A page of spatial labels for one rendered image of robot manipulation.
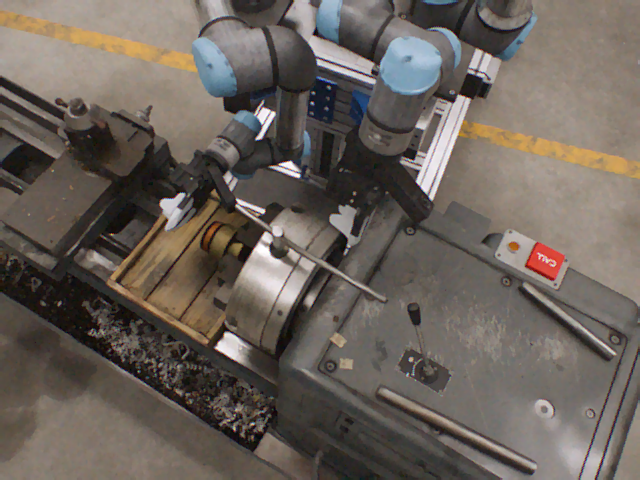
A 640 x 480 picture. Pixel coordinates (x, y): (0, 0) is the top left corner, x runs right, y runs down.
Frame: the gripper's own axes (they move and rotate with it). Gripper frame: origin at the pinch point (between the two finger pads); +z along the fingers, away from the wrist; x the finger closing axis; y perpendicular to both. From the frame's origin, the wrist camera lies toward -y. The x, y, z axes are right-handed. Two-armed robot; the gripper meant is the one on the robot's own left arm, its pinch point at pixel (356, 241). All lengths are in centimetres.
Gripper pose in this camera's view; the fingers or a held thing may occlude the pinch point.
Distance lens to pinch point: 101.9
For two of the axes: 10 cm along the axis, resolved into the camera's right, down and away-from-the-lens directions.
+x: -4.5, 5.5, -7.0
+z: -2.3, 6.8, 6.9
